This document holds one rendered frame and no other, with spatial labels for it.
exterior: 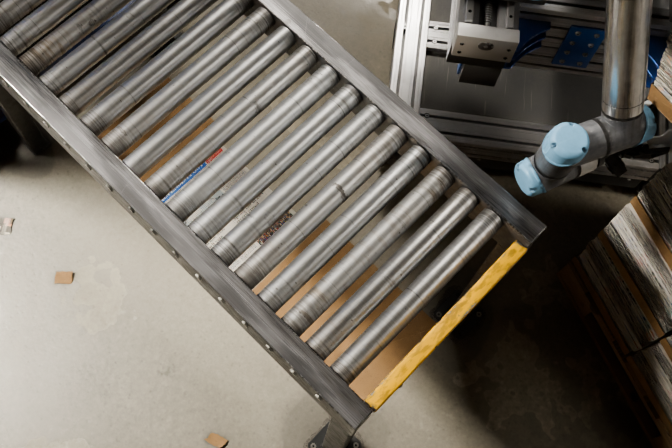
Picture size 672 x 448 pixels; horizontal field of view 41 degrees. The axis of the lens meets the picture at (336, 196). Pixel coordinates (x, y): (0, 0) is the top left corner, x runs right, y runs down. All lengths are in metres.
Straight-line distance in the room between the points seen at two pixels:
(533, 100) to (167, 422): 1.34
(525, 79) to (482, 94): 0.14
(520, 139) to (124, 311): 1.19
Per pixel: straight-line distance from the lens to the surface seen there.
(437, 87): 2.56
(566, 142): 1.67
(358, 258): 1.73
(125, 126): 1.86
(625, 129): 1.73
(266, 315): 1.70
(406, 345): 2.52
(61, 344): 2.58
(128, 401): 2.52
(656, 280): 2.16
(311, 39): 1.92
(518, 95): 2.60
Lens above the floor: 2.46
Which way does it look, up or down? 70 degrees down
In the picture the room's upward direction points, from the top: 7 degrees clockwise
